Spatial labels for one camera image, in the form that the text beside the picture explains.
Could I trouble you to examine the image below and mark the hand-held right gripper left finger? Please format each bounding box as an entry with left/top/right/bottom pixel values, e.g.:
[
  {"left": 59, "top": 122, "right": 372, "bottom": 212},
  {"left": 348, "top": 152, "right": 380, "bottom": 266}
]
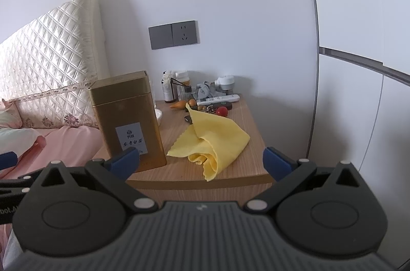
[{"left": 41, "top": 147, "right": 158, "bottom": 214}]

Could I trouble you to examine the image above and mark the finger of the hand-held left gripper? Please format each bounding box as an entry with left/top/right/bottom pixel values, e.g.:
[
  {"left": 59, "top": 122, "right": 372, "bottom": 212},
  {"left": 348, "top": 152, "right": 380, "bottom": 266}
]
[
  {"left": 0, "top": 152, "right": 18, "bottom": 170},
  {"left": 0, "top": 169, "right": 44, "bottom": 195}
]

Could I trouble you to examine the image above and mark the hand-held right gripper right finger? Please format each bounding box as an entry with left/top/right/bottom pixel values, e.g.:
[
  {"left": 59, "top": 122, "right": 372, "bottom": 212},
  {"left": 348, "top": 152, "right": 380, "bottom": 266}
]
[{"left": 246, "top": 147, "right": 364, "bottom": 213}]

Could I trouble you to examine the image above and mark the gold tea tin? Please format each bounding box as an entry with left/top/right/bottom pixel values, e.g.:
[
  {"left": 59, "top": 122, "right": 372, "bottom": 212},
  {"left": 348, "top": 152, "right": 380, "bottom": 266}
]
[{"left": 88, "top": 71, "right": 168, "bottom": 173}]

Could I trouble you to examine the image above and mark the yellow cleaning cloth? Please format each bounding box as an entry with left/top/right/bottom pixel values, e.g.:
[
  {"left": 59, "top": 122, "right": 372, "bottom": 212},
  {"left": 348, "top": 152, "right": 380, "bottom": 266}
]
[{"left": 167, "top": 103, "right": 251, "bottom": 182}]

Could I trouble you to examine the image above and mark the pale green pillow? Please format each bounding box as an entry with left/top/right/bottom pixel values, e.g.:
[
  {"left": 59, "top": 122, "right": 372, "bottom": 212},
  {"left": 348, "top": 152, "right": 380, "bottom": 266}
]
[{"left": 0, "top": 127, "right": 47, "bottom": 160}]

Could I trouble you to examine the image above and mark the wooden nightstand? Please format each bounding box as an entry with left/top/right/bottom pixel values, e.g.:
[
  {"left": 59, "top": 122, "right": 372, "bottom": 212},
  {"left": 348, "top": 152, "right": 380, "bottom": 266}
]
[{"left": 93, "top": 93, "right": 275, "bottom": 206}]

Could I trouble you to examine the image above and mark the floral pink pillow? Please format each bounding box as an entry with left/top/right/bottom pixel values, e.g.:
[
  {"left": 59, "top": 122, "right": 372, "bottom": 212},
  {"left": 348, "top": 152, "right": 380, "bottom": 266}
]
[{"left": 0, "top": 98, "right": 24, "bottom": 129}]

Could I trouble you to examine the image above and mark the pink bed sheet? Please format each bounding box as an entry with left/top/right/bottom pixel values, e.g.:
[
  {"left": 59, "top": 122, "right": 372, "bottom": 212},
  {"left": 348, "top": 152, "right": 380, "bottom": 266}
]
[{"left": 0, "top": 125, "right": 108, "bottom": 259}]

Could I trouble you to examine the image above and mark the clear glass jar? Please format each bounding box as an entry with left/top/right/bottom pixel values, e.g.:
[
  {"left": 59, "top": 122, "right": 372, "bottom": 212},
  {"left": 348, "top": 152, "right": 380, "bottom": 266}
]
[{"left": 149, "top": 80, "right": 158, "bottom": 110}]

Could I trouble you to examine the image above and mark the black remote control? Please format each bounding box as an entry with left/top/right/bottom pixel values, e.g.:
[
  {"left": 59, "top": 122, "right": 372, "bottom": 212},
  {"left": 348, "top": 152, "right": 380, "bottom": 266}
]
[{"left": 199, "top": 101, "right": 233, "bottom": 110}]

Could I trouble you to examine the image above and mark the reed diffuser with white flower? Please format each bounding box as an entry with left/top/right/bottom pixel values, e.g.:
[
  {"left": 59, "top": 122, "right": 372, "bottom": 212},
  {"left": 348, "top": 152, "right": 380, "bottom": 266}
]
[{"left": 161, "top": 71, "right": 185, "bottom": 104}]

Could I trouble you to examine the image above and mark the white remote control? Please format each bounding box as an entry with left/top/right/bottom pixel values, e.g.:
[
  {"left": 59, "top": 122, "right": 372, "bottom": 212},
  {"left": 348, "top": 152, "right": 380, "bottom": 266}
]
[{"left": 196, "top": 94, "right": 241, "bottom": 105}]

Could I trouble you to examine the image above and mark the white plug-in device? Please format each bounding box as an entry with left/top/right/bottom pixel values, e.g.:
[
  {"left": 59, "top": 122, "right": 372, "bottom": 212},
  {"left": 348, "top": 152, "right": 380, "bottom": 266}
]
[{"left": 214, "top": 75, "right": 235, "bottom": 91}]

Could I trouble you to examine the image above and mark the cream quilted headboard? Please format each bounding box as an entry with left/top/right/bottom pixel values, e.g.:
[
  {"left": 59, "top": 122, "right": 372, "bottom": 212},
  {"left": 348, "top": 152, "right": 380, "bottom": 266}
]
[{"left": 0, "top": 0, "right": 110, "bottom": 131}]

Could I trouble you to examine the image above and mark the grey crumpled cloth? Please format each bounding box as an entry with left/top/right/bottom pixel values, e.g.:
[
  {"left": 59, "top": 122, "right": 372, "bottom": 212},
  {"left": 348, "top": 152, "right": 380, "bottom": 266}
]
[{"left": 192, "top": 82, "right": 225, "bottom": 101}]

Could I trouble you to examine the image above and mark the white pill bottle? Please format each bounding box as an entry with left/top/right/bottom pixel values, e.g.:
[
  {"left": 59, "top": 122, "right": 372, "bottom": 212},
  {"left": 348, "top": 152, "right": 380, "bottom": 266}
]
[{"left": 175, "top": 71, "right": 191, "bottom": 87}]

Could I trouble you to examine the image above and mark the white wardrobe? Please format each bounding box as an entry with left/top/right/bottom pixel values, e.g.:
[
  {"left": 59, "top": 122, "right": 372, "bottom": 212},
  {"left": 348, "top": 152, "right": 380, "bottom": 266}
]
[{"left": 300, "top": 0, "right": 410, "bottom": 191}]

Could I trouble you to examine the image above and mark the grey wall switch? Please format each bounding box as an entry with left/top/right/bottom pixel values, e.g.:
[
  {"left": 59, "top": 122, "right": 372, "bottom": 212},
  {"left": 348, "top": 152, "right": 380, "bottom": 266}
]
[{"left": 148, "top": 24, "right": 175, "bottom": 50}]

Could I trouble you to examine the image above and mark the grey wall socket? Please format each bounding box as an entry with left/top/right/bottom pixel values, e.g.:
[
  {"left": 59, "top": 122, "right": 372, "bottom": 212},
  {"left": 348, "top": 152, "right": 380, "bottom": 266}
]
[{"left": 170, "top": 20, "right": 200, "bottom": 47}]

